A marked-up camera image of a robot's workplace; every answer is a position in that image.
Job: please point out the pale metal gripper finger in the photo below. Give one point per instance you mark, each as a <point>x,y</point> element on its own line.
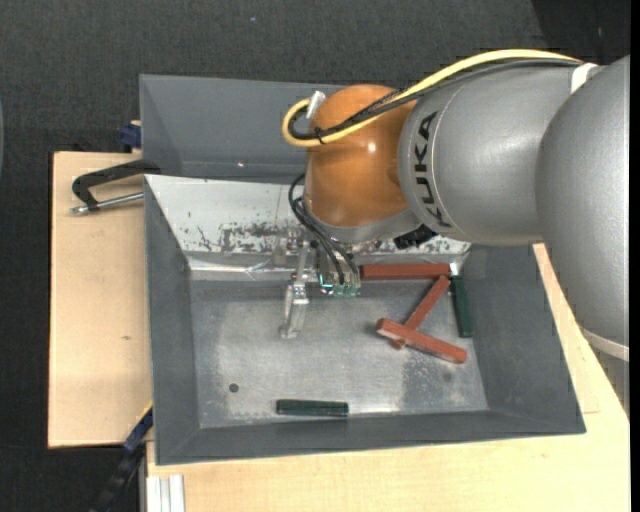
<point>286,315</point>
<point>299,312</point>

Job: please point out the grey metal bin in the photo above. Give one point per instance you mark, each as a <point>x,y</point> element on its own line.
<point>320,360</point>

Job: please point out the dark green flat block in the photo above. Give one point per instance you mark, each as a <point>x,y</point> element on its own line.
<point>463,310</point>
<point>312,407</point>

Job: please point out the red-brown flat block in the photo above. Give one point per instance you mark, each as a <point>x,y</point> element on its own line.
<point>400,271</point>
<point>430,343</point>
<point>425,309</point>

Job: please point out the pale wood flat board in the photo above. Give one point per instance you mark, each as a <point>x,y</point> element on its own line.
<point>95,310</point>

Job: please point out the black cylinder on white bracket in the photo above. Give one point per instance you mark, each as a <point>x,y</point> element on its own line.
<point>413,236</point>

